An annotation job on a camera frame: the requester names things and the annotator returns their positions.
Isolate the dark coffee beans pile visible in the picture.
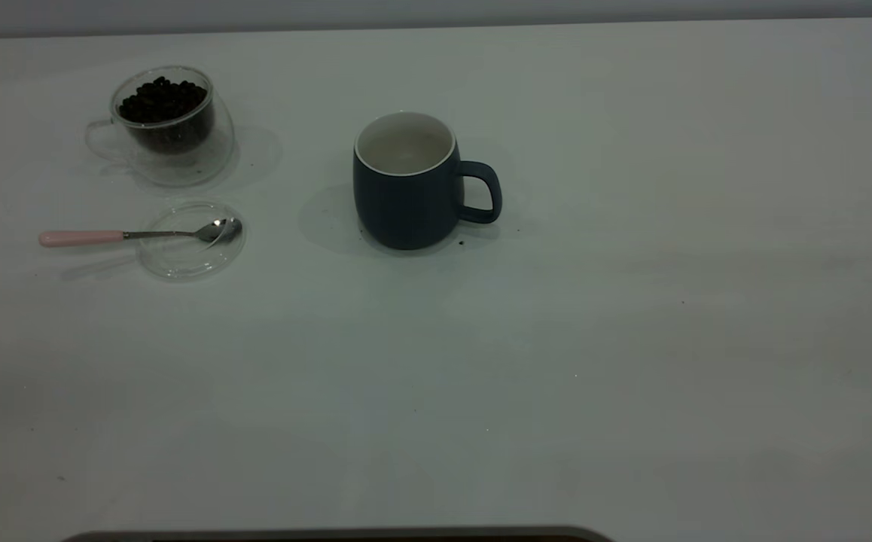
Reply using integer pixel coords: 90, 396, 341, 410
118, 75, 215, 155

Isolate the dark grey ceramic mug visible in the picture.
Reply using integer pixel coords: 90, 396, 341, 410
352, 111, 503, 251

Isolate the clear glass lid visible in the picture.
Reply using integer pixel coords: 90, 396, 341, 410
136, 200, 247, 282

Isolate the pink handled metal spoon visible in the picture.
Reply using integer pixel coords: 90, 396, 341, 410
38, 218, 243, 248

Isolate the clear double wall glass cup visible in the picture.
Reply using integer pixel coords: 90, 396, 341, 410
86, 65, 236, 187

